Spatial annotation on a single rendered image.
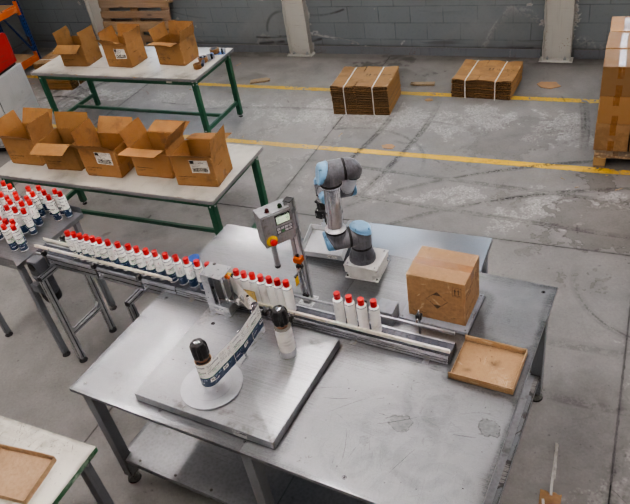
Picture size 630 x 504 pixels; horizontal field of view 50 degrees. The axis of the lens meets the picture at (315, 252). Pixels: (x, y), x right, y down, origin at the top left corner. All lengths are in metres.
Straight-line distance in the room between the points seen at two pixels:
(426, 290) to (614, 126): 3.19
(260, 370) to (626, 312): 2.58
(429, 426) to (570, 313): 1.99
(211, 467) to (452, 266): 1.70
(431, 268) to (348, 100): 4.24
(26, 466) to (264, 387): 1.16
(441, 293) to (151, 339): 1.57
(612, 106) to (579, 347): 2.29
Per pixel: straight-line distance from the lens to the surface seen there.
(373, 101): 7.30
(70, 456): 3.48
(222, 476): 3.85
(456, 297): 3.35
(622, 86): 6.02
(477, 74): 7.59
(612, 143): 6.25
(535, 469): 3.99
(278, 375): 3.31
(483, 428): 3.08
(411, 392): 3.21
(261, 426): 3.13
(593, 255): 5.32
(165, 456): 4.04
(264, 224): 3.31
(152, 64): 7.65
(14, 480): 3.53
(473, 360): 3.33
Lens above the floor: 3.27
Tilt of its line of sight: 37 degrees down
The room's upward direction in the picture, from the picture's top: 11 degrees counter-clockwise
